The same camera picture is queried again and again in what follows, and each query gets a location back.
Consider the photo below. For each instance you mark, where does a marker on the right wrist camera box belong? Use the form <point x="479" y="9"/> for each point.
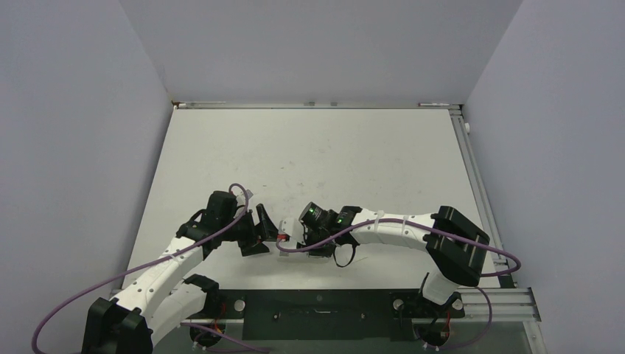
<point x="289" y="228"/>

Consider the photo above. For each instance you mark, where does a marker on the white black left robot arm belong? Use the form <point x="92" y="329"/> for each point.
<point x="165" y="294"/>

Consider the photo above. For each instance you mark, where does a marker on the white remote control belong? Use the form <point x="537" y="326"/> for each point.
<point x="297" y="257"/>

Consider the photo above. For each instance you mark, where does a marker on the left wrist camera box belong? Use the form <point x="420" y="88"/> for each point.
<point x="244" y="197"/>

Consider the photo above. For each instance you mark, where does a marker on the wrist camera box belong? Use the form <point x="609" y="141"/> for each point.
<point x="244" y="197"/>
<point x="289" y="228"/>

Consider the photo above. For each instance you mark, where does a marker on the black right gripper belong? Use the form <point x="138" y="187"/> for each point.
<point x="307" y="232"/>

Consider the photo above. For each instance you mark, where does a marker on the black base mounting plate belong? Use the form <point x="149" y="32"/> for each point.
<point x="398" y="315"/>

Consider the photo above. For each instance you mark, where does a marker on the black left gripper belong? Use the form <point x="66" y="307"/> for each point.
<point x="262" y="231"/>

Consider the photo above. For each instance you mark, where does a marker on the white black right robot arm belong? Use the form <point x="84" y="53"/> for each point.
<point x="454" y="243"/>

